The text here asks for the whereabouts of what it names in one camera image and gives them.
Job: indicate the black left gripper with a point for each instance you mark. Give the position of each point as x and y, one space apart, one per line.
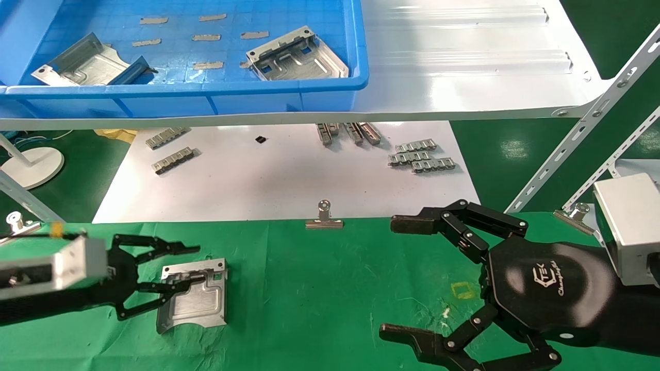
122 278

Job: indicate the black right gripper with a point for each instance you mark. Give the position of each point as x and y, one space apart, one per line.
551 288

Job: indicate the stamped sheet metal bracket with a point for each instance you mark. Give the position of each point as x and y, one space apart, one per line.
193 304
304 59

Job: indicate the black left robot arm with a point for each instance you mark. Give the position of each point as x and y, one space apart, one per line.
51 307

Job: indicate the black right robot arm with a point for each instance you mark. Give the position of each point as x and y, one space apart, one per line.
642 314

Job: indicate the green cloth mat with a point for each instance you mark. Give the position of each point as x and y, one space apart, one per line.
330 288

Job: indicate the silver binder clip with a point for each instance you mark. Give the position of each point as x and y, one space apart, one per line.
15 224
575 216
324 222

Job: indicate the white board sheet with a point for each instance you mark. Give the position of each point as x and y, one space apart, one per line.
283 180

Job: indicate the yellow crumpled bag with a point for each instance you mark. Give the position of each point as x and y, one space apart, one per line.
116 135

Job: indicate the white perforated angle strut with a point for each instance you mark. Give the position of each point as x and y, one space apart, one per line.
582 129
613 167
26 198

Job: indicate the white round stand base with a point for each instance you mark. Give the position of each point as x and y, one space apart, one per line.
36 166

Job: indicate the blue plastic bin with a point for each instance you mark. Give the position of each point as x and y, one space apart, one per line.
289 95

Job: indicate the white metal shelf sheet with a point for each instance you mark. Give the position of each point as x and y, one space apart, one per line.
464 77

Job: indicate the bent sheet metal part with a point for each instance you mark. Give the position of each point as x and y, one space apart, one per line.
87 67

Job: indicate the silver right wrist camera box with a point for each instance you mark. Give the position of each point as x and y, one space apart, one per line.
626 226

